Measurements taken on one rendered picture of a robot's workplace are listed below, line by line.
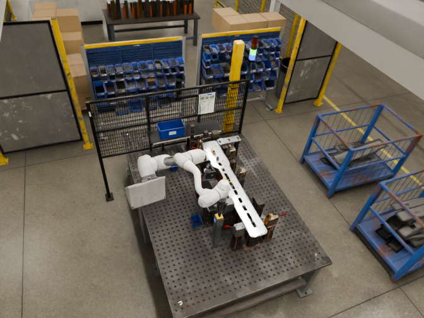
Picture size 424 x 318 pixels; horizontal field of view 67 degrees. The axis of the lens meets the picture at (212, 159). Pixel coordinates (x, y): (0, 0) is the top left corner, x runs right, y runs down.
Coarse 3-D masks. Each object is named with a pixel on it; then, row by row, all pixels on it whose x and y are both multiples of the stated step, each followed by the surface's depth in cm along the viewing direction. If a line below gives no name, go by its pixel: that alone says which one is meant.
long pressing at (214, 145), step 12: (204, 144) 381; (216, 144) 383; (216, 156) 368; (216, 168) 355; (228, 168) 355; (240, 192) 332; (240, 204) 320; (240, 216) 309; (252, 216) 311; (252, 228) 301; (264, 228) 302
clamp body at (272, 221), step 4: (272, 216) 305; (276, 216) 305; (268, 220) 303; (272, 220) 303; (276, 220) 306; (264, 224) 315; (268, 224) 306; (272, 224) 308; (268, 228) 313; (272, 228) 319; (268, 232) 318; (272, 232) 321; (260, 236) 329; (264, 236) 320; (268, 236) 323; (272, 236) 326; (264, 240) 326
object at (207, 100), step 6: (198, 96) 379; (204, 96) 382; (210, 96) 385; (198, 102) 385; (204, 102) 389; (210, 102) 392; (198, 108) 391; (204, 108) 395; (210, 108) 398; (198, 114) 398
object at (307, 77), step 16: (304, 32) 514; (320, 32) 526; (304, 48) 536; (320, 48) 549; (336, 48) 563; (304, 64) 562; (320, 64) 577; (288, 80) 569; (304, 80) 590; (320, 80) 604; (288, 96) 600; (304, 96) 619; (320, 96) 629
